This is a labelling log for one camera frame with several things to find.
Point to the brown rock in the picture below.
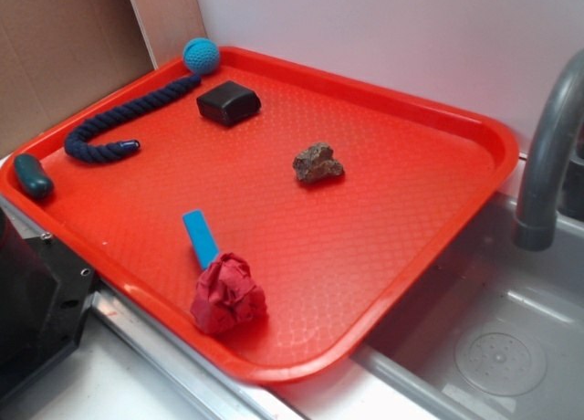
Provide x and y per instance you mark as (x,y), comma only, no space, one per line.
(317,163)

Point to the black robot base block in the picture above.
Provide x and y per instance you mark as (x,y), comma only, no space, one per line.
(46,293)

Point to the red plastic tray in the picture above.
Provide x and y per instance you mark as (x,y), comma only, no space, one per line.
(332,257)

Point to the light blue flat stick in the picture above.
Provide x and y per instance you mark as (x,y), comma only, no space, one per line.
(202,239)

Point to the black rectangular block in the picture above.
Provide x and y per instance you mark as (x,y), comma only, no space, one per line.
(228,104)

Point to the crumpled red paper ball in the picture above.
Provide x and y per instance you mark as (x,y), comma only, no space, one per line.
(226,296)

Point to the teal knitted ball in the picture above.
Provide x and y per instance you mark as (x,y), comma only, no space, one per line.
(201,55)

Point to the grey sink faucet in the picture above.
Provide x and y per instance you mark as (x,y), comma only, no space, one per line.
(552,181)

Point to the grey plastic sink basin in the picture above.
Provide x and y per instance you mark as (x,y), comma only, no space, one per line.
(489,331)

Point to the dark teal oval object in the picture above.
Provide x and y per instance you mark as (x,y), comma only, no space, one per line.
(31,176)

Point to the brown cardboard panel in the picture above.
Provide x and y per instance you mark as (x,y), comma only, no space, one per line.
(59,56)

